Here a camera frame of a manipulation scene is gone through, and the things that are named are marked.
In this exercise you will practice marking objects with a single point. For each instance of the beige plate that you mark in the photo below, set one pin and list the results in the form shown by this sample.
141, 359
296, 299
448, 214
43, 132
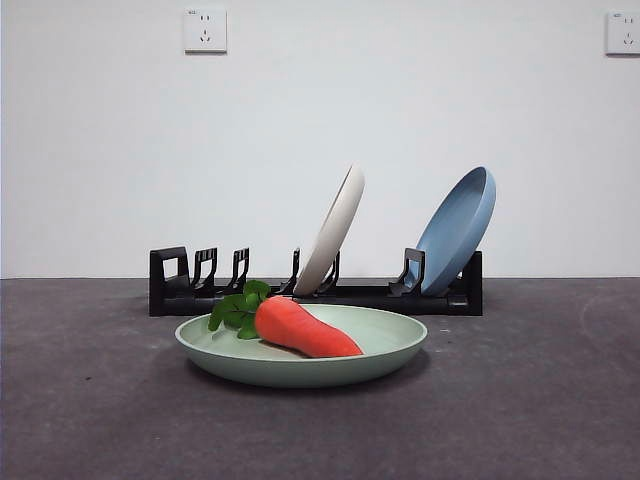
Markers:
334, 235

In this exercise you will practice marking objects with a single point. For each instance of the green plate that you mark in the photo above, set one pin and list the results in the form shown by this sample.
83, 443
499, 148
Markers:
299, 372

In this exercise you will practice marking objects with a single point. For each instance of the blue plate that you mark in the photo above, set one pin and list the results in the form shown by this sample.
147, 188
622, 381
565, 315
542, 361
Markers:
456, 235

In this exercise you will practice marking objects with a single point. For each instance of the white wall socket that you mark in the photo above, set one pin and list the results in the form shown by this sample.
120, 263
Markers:
205, 30
624, 32

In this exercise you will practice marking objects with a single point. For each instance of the orange carrot with green leaves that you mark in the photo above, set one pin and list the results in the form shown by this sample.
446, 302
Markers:
298, 330

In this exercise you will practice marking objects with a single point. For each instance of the black plate rack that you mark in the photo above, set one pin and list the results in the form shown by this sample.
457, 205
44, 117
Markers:
374, 295

